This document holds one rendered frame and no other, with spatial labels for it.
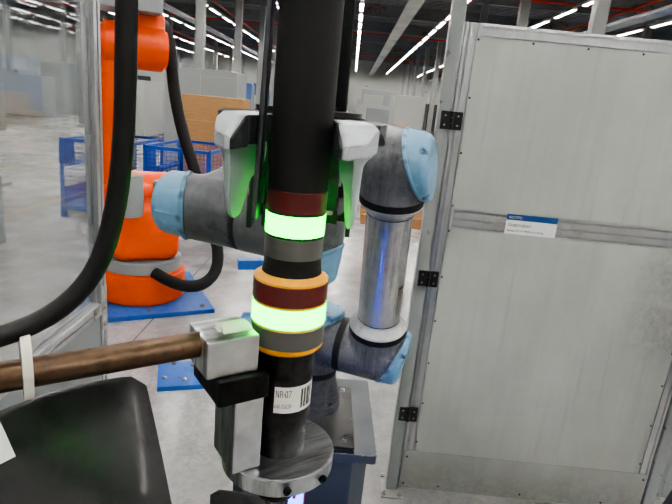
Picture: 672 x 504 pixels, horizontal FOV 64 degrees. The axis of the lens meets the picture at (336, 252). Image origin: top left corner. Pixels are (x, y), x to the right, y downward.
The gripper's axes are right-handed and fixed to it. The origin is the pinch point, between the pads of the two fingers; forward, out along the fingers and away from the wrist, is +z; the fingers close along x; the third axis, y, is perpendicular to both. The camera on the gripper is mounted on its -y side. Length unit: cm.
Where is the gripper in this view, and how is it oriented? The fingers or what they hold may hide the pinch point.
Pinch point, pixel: (290, 130)
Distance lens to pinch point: 26.8
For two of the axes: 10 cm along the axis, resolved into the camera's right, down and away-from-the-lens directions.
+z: -0.3, 2.7, -9.6
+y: -0.9, 9.6, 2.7
